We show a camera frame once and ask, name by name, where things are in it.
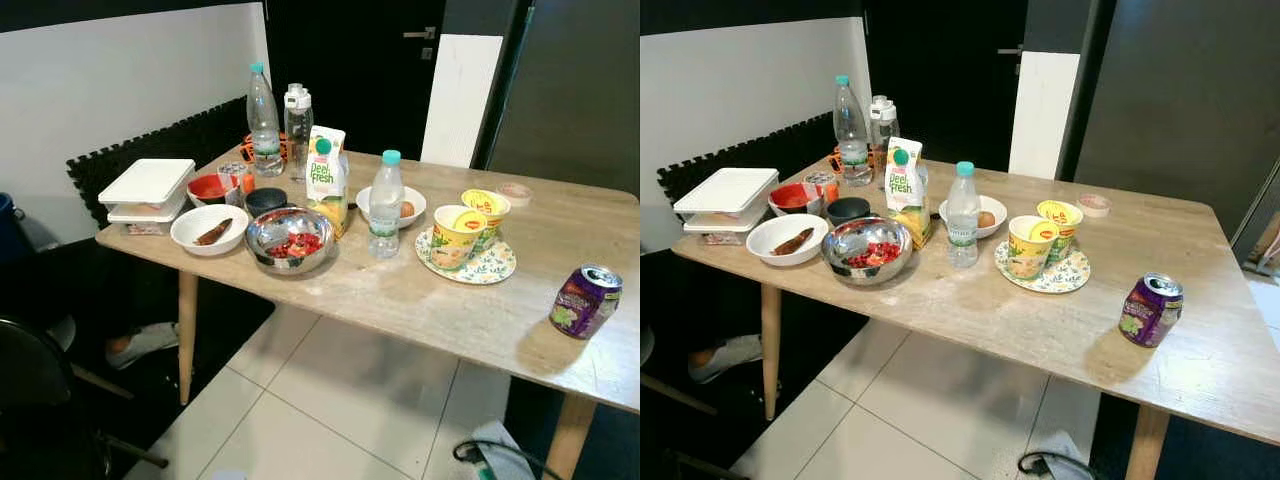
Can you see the clear food container white lid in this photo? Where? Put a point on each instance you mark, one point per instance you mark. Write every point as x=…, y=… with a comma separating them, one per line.
x=725, y=228
x=145, y=218

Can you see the purple drink can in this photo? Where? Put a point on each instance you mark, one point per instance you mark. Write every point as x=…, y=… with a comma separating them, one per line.
x=1148, y=315
x=583, y=305

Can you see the white lidded food container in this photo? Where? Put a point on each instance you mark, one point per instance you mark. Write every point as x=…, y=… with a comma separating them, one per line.
x=726, y=190
x=148, y=180

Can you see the white bowl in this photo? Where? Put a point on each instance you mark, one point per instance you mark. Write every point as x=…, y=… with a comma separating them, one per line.
x=415, y=212
x=190, y=245
x=995, y=225
x=765, y=255

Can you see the small white tape roll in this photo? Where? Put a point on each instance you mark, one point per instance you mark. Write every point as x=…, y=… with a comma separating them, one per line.
x=1094, y=204
x=514, y=194

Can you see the black foam puzzle mat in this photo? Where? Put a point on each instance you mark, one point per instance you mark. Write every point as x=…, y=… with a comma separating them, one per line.
x=740, y=150
x=150, y=140

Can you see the white shoe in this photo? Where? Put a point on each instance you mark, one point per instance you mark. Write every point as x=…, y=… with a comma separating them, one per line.
x=730, y=355
x=150, y=342

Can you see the floral paper plate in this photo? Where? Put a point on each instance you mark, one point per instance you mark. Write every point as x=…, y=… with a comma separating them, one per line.
x=495, y=268
x=1070, y=278

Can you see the brown food piece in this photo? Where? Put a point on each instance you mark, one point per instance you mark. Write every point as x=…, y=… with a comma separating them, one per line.
x=792, y=242
x=213, y=233

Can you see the small glass jar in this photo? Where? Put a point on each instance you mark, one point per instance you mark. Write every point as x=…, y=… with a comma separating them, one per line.
x=818, y=186
x=232, y=178

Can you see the light wooden table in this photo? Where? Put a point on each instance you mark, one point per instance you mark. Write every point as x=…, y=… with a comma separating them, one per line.
x=1050, y=320
x=450, y=300

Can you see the black floor mat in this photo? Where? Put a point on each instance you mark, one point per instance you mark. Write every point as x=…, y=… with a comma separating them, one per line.
x=220, y=300
x=1230, y=460
x=620, y=440

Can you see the orange black device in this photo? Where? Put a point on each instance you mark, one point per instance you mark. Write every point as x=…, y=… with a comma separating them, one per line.
x=832, y=158
x=245, y=150

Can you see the dark grey cup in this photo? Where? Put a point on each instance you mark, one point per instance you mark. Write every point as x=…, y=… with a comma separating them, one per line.
x=848, y=210
x=266, y=200

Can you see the red chopped fruit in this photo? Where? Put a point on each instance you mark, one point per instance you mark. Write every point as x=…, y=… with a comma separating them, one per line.
x=296, y=245
x=873, y=254

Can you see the large water bottle teal cap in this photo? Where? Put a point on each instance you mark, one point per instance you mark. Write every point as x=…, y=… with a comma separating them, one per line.
x=265, y=120
x=852, y=130

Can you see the small water bottle teal cap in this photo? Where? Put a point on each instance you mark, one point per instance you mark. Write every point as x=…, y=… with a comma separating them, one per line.
x=385, y=205
x=962, y=215

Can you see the clear bottle white lid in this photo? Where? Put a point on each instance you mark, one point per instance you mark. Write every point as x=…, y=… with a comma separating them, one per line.
x=882, y=125
x=298, y=125

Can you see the Peel Fresh juice carton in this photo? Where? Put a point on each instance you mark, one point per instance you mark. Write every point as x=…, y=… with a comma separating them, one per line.
x=326, y=180
x=905, y=190

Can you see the black door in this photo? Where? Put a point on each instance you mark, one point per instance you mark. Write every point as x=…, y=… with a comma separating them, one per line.
x=350, y=80
x=940, y=90

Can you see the black chair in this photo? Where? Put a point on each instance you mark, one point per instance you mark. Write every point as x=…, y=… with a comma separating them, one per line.
x=30, y=370

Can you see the blue bin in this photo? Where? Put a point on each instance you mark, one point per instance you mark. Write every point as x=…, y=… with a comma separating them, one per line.
x=12, y=230

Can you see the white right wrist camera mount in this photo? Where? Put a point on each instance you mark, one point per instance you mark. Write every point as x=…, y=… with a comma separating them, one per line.
x=1065, y=458
x=505, y=450

